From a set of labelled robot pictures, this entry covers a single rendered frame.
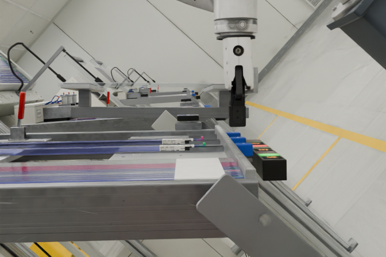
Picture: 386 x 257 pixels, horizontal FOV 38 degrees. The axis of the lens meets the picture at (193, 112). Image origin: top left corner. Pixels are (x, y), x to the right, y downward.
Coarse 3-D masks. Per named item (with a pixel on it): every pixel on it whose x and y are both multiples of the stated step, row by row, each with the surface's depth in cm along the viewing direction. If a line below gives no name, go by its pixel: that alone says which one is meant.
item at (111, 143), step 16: (0, 144) 109; (16, 144) 109; (32, 144) 109; (48, 144) 110; (64, 144) 110; (80, 144) 110; (96, 144) 110; (112, 144) 110; (128, 144) 110; (144, 144) 110
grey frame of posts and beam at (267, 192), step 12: (264, 192) 133; (276, 192) 133; (276, 204) 133; (288, 204) 133; (288, 216) 133; (300, 216) 133; (300, 228) 133; (312, 228) 133; (312, 240) 133; (324, 240) 134; (0, 252) 132; (12, 252) 133; (24, 252) 133; (324, 252) 133; (336, 252) 135; (348, 252) 134
